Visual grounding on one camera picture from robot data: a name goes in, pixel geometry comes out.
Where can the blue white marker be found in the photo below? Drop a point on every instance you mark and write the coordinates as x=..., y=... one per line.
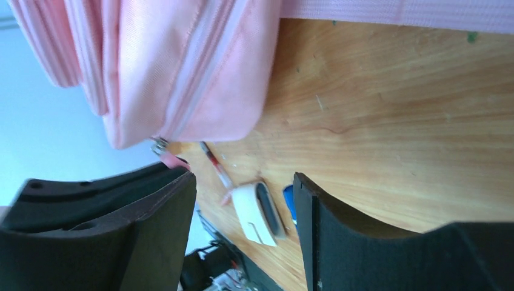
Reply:
x=289, y=200

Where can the pink school backpack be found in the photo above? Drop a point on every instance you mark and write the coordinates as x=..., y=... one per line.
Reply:
x=188, y=71

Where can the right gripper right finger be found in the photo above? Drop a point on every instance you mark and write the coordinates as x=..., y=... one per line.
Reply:
x=345, y=249

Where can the red gel pen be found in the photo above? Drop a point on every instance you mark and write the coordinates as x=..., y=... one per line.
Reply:
x=220, y=171

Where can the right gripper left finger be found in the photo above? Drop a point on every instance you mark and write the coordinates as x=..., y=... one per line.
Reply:
x=125, y=232

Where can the small beige notebook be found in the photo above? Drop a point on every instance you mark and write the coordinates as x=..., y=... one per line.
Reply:
x=257, y=214

